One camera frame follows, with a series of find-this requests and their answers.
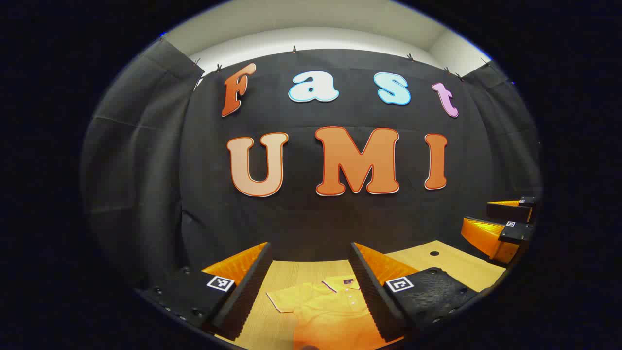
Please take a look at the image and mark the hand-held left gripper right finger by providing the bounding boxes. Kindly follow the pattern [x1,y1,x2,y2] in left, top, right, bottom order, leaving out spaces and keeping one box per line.
[348,242,491,343]

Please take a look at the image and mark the orange polo T-shirt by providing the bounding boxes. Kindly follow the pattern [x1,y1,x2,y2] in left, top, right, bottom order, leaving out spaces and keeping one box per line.
[266,275,405,350]

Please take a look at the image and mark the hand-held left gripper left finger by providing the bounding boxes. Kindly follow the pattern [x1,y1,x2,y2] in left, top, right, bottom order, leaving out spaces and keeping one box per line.
[135,242,273,341]

